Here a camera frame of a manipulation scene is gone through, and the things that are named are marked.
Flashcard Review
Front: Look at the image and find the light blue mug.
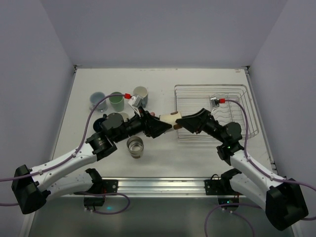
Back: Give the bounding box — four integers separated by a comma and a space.
119, 112, 129, 121

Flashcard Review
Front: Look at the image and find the dark blue mug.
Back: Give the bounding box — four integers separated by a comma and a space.
93, 114, 107, 132

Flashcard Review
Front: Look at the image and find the cream cup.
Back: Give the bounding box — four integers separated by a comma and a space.
126, 136, 144, 152
159, 111, 182, 133
130, 149, 143, 158

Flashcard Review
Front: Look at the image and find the sage green cup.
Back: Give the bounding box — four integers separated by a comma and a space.
109, 91, 124, 112

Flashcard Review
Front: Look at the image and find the pale blue footed cup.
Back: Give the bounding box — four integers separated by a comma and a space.
89, 92, 108, 112

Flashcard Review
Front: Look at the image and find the teal grey mug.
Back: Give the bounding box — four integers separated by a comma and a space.
133, 86, 149, 108

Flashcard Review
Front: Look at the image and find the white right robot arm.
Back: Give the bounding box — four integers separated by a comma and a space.
176, 109, 309, 231

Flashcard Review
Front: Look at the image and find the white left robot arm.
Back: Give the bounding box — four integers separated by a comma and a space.
11, 111, 177, 214

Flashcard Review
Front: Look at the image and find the metal wire dish rack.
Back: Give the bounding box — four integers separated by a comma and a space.
174, 84, 259, 139

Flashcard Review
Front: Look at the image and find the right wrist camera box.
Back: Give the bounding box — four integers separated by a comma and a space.
209, 97, 220, 113

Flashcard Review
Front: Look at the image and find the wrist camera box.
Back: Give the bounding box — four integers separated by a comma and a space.
128, 94, 143, 114
209, 97, 220, 113

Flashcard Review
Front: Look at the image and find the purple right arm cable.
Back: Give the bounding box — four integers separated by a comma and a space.
204, 98, 316, 237

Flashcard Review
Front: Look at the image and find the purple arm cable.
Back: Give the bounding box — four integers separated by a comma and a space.
0, 92, 131, 214
204, 98, 316, 237

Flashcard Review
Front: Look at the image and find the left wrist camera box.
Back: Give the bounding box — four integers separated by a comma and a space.
128, 94, 143, 114

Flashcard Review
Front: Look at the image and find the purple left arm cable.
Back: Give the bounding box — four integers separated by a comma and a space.
0, 92, 131, 214

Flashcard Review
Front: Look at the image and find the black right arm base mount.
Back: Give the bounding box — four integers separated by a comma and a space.
204, 168, 241, 210

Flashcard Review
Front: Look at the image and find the aluminium front rail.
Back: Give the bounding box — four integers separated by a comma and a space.
61, 176, 250, 198

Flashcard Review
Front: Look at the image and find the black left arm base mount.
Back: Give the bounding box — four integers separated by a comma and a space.
75, 168, 124, 215

